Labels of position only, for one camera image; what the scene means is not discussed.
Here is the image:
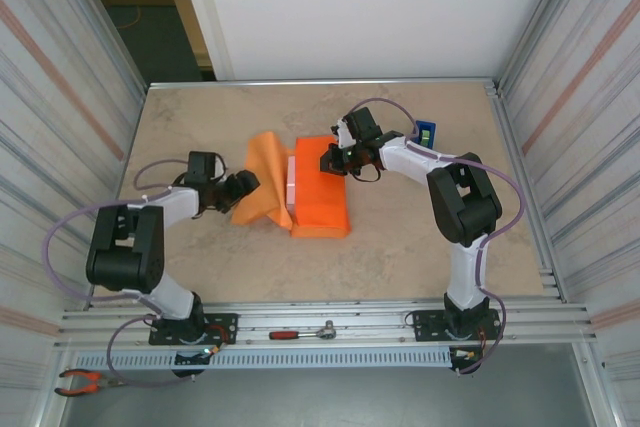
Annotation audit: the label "orange handled pliers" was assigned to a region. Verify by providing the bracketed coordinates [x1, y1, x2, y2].
[53, 368, 135, 397]

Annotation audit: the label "blue tape dispenser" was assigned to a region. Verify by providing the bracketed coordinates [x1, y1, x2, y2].
[402, 119, 440, 153]

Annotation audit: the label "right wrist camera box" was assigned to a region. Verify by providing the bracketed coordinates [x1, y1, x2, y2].
[329, 117, 355, 150]

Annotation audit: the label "aluminium corner post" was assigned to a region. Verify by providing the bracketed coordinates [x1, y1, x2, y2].
[54, 0, 151, 94]
[497, 0, 601, 96]

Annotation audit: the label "white door frame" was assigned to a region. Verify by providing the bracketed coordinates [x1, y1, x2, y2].
[172, 0, 236, 82]

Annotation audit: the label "grey slotted cable duct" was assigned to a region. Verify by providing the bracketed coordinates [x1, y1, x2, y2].
[73, 346, 454, 371]

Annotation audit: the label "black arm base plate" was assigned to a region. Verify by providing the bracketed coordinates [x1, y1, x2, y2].
[148, 312, 240, 347]
[412, 308, 502, 344]

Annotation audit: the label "aluminium rear frame rail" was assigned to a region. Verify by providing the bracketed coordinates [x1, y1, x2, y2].
[146, 77, 500, 94]

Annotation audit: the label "aluminium side frame rail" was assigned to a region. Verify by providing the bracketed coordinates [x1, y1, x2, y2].
[482, 77, 569, 304]

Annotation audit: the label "orange cloth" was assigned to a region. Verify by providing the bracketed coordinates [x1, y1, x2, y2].
[230, 131, 353, 241]

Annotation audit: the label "red handled ratchet wrench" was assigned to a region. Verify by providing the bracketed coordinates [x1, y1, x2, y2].
[268, 319, 341, 342]

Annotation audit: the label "orange floor cable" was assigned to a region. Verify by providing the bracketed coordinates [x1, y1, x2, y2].
[115, 4, 143, 32]

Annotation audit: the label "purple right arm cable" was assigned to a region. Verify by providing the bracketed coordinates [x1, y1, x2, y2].
[342, 96, 525, 377]

